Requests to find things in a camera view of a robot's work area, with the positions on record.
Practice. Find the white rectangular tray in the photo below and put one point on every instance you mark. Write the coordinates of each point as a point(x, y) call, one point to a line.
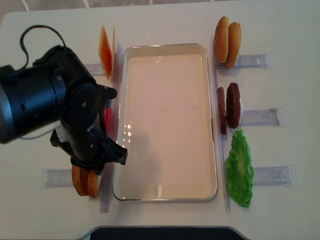
point(165, 123)

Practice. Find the dark robot base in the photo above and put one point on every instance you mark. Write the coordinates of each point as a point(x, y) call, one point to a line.
point(164, 233)

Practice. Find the clear acrylic rack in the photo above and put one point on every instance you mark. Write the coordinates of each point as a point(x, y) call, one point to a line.
point(62, 178)
point(284, 175)

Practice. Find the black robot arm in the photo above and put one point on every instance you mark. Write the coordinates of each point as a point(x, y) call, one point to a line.
point(58, 87)

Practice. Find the brown meat patty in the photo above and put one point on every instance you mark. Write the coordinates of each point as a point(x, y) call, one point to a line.
point(233, 105)
point(221, 110)

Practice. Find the green lettuce leaf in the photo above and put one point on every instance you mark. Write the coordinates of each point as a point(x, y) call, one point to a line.
point(239, 170)

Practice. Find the right clear acrylic rack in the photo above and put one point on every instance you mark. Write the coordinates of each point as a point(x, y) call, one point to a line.
point(284, 175)

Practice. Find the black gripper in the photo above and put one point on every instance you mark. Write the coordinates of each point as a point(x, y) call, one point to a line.
point(90, 148)

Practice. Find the golden bun slice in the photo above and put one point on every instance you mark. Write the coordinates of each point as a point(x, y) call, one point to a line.
point(234, 44)

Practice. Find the rear brown meat patty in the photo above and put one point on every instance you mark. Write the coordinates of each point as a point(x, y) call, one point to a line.
point(233, 105)

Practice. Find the front brown meat patty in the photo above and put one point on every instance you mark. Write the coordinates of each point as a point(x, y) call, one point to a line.
point(221, 110)

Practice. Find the orange cheese slice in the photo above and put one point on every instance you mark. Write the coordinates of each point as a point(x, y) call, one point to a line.
point(105, 52)

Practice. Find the round bread slice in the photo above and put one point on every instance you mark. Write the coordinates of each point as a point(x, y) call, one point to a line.
point(80, 180)
point(94, 184)

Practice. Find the sesame bun top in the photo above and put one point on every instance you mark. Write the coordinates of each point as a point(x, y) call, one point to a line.
point(221, 40)

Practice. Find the left clear acrylic rack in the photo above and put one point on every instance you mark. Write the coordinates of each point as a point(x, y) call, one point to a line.
point(62, 178)

